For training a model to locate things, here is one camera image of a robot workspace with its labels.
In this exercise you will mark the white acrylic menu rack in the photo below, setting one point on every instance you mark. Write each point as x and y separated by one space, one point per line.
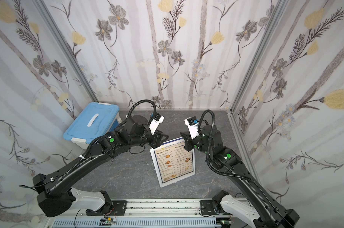
173 164

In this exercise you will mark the aluminium mounting rail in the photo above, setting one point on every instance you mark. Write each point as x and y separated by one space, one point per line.
160 206

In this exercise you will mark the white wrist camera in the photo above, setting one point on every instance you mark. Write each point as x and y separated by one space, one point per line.
192 124
156 120

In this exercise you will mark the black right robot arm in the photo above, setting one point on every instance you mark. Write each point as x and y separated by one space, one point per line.
264 211

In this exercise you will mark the dim sum laminated menu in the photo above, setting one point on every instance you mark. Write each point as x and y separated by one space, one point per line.
173 161

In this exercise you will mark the white slotted cable duct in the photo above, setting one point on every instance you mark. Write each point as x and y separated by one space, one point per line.
136 223

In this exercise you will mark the blue lid storage box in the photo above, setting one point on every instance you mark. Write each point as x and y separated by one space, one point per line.
95 120

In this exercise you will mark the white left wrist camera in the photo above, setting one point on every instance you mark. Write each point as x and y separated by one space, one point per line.
156 120

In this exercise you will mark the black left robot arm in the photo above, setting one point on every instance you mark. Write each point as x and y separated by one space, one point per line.
56 193

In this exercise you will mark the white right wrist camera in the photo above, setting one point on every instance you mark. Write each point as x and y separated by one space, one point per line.
192 124

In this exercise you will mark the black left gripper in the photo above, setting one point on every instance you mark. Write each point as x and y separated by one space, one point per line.
156 138

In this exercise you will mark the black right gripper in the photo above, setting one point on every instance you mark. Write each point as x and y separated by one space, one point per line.
187 141

